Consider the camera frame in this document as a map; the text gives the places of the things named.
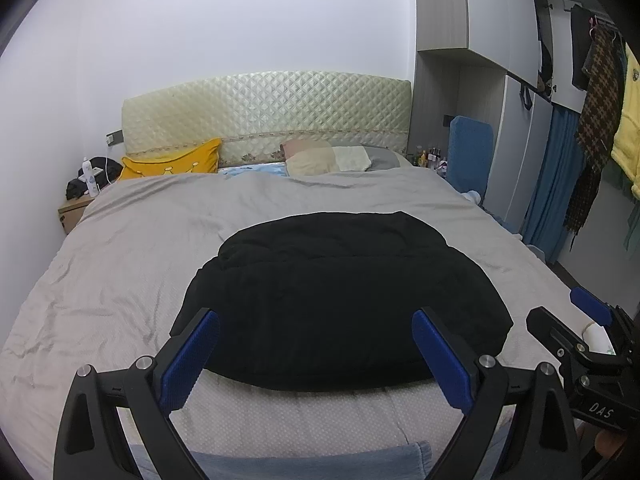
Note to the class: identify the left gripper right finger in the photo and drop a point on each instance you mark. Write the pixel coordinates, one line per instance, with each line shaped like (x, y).
(541, 442)

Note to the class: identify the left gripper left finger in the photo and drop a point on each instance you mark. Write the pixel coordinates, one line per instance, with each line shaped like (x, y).
(91, 443)

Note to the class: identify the black garment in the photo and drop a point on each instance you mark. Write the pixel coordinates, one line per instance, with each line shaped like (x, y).
(323, 302)
(565, 41)

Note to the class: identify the grey bed sheet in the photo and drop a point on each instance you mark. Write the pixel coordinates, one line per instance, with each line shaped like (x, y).
(114, 288)

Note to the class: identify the blue curtain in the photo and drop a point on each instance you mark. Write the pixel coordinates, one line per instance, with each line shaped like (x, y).
(543, 225)

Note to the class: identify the yellow hanging garment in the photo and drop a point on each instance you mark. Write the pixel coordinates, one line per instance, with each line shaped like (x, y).
(626, 146)

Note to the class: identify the wooden nightstand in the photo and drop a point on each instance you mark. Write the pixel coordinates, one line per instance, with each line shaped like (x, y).
(71, 212)

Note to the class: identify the white spray bottle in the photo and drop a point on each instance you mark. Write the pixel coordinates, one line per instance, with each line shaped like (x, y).
(90, 178)

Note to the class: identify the black bag on nightstand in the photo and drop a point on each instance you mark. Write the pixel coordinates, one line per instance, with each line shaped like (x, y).
(96, 173)

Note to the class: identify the bottles on side shelf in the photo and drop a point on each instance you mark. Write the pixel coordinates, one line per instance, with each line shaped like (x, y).
(429, 158)

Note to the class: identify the houndstooth brown scarf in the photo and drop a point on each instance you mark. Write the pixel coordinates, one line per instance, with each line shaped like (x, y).
(597, 125)

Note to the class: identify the yellow pillow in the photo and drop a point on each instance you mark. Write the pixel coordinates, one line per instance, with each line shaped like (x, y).
(203, 159)

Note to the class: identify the light blue patterned sheet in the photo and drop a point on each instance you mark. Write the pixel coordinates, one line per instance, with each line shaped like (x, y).
(275, 168)

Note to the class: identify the patchwork beige grey pillow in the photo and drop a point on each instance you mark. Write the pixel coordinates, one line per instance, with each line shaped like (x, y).
(310, 158)

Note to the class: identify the grey wardrobe cabinet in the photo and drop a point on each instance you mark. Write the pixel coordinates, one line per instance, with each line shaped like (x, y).
(479, 59)

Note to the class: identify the black hanging garment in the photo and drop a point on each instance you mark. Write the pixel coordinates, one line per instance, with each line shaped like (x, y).
(565, 41)

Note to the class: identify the cream quilted headboard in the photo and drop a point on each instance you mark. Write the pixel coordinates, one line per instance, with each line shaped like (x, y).
(255, 114)

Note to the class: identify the wall power socket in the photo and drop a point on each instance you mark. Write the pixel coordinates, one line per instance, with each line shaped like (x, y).
(114, 138)

